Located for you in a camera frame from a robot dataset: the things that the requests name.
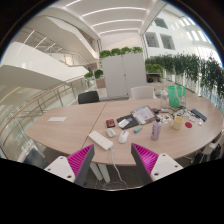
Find green plants in brown planter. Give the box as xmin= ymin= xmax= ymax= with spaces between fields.
xmin=84 ymin=68 xmax=107 ymax=89

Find dark grey chair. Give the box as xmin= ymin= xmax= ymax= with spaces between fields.
xmin=23 ymin=148 xmax=49 ymax=169

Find green plant hedge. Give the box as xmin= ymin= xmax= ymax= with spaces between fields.
xmin=144 ymin=53 xmax=224 ymax=99

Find white paper sheet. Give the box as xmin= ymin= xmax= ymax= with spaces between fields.
xmin=47 ymin=116 xmax=68 ymax=123

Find purple drink bottle black cap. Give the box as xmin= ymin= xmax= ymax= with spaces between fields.
xmin=150 ymin=116 xmax=163 ymax=141

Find white cabinet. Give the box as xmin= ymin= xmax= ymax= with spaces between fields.
xmin=100 ymin=52 xmax=148 ymax=99

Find white computer mouse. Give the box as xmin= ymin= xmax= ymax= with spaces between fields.
xmin=117 ymin=129 xmax=130 ymax=145

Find black flat pouch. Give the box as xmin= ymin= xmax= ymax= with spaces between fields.
xmin=116 ymin=113 xmax=140 ymax=130

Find white ribbed card box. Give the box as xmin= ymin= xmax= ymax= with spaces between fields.
xmin=118 ymin=118 xmax=130 ymax=129

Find clear plastic water bottle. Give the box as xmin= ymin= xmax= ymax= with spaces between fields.
xmin=159 ymin=88 xmax=169 ymax=109

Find glass railing wooden handrail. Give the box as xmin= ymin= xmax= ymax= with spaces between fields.
xmin=0 ymin=76 xmax=101 ymax=161

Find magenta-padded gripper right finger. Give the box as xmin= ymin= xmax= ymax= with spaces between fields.
xmin=130 ymin=142 xmax=184 ymax=183

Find black cable with plug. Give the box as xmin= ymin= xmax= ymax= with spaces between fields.
xmin=166 ymin=106 xmax=193 ymax=122

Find white chair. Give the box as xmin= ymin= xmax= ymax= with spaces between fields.
xmin=129 ymin=85 xmax=156 ymax=101

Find green tote bag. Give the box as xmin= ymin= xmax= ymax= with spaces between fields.
xmin=167 ymin=85 xmax=187 ymax=108

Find colourful sticker sheet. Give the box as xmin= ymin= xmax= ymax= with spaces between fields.
xmin=156 ymin=113 xmax=172 ymax=125

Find pale yellow mug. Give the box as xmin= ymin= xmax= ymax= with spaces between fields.
xmin=169 ymin=115 xmax=185 ymax=131

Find ceiling light strips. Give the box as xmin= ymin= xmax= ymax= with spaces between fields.
xmin=64 ymin=0 xmax=148 ymax=36

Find white power strip cable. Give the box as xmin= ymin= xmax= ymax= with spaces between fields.
xmin=96 ymin=146 xmax=129 ymax=191

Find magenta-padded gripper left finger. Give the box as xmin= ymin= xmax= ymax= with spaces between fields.
xmin=44 ymin=143 xmax=96 ymax=187

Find green plants atop cabinet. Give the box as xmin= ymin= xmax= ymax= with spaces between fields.
xmin=98 ymin=46 xmax=144 ymax=60

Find black red card case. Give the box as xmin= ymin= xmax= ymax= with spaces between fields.
xmin=105 ymin=118 xmax=116 ymax=129

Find black chair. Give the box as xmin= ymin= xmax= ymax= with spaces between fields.
xmin=77 ymin=90 xmax=101 ymax=105

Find dark blue keyboard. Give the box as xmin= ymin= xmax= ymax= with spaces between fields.
xmin=190 ymin=108 xmax=208 ymax=123

